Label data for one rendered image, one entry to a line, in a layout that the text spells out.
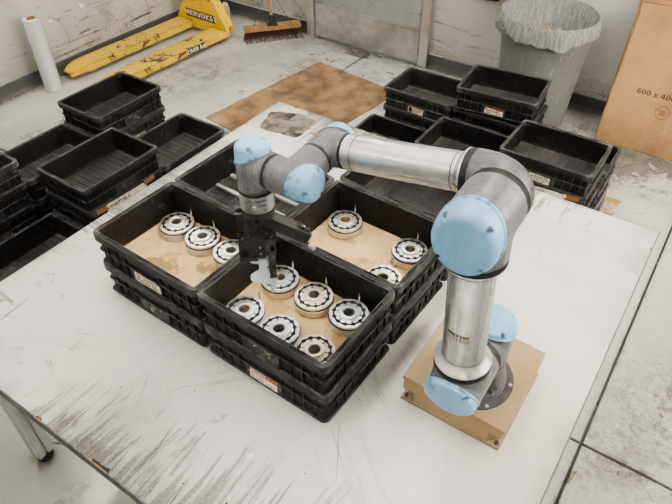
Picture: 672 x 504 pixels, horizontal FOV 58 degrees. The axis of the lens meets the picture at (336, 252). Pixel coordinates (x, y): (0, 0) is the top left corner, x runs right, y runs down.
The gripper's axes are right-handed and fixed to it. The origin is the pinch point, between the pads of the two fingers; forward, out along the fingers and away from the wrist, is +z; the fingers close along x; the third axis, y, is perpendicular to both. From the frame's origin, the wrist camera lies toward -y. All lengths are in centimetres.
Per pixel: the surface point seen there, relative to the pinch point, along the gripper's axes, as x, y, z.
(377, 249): -26.9, -30.6, 14.2
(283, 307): -8.6, -1.7, 16.2
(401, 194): -52, -44, 12
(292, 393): 11.9, -1.5, 26.2
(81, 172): -137, 76, 37
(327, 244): -31.3, -16.7, 13.7
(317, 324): -1.4, -9.7, 17.0
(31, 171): -159, 105, 45
